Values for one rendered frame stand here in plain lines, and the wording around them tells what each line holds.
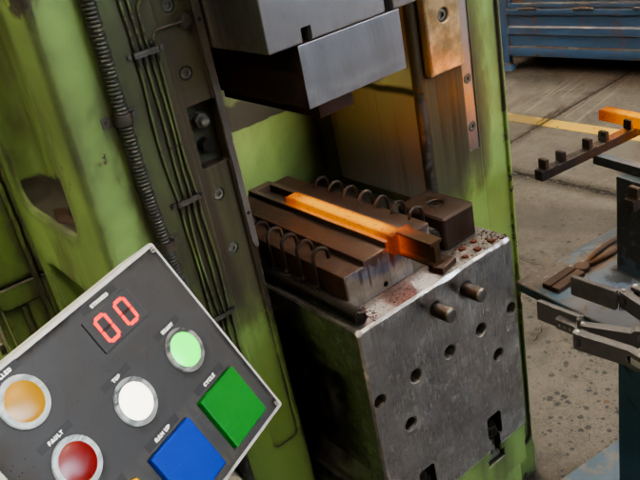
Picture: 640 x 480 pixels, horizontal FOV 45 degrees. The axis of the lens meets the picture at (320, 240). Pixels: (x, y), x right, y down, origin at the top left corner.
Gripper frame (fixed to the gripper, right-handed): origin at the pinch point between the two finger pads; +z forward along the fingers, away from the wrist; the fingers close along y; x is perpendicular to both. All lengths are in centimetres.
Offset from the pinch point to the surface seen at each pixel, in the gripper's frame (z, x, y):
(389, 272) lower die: 35.0, -5.6, -2.7
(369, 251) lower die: 36.5, -0.8, -5.0
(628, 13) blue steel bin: 205, -61, 341
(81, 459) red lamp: 15, 9, -64
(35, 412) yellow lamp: 18, 15, -65
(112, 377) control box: 21, 12, -56
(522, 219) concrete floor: 144, -100, 163
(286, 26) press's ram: 35, 40, -14
